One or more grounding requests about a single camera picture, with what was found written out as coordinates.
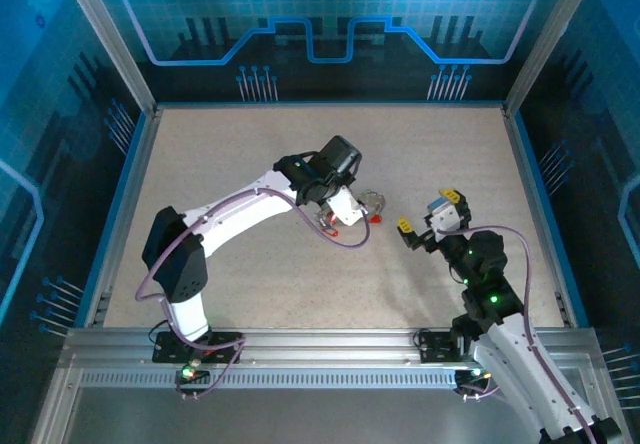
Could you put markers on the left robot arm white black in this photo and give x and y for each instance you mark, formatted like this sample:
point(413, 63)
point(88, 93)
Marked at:
point(235, 214)

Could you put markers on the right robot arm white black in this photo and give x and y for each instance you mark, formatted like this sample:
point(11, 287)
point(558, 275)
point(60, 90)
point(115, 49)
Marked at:
point(520, 374)

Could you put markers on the grey steel panel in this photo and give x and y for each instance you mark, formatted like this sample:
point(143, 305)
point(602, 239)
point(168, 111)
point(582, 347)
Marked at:
point(300, 419)

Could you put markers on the aluminium side rail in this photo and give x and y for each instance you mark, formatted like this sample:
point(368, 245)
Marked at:
point(535, 204)
point(130, 199)

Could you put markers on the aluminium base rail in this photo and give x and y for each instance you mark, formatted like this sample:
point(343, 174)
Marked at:
point(325, 346)

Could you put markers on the aluminium corner post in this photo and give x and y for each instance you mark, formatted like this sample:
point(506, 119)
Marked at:
point(115, 49)
point(545, 49)

